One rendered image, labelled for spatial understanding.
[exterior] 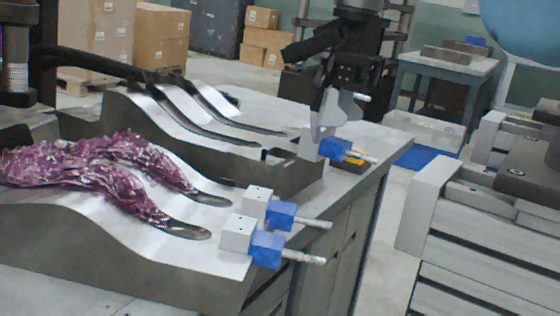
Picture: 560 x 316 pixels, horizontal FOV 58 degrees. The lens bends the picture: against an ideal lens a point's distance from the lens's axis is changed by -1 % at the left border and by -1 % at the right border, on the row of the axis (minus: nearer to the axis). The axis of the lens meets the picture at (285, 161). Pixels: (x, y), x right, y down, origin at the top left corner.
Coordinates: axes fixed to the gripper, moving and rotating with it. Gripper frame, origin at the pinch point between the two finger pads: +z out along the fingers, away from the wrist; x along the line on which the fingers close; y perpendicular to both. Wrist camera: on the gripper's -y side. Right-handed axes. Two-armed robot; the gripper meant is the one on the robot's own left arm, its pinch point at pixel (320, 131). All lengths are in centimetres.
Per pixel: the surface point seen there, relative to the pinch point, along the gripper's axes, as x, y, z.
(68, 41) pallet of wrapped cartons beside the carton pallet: 220, -345, 50
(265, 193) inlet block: -15.6, 0.2, 6.9
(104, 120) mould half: -9.0, -41.0, 7.8
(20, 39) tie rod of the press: -1, -79, -1
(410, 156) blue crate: 308, -58, 84
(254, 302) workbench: -6.0, -3.8, 32.4
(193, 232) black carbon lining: -27.8, -2.6, 10.0
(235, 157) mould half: -6.8, -11.6, 6.7
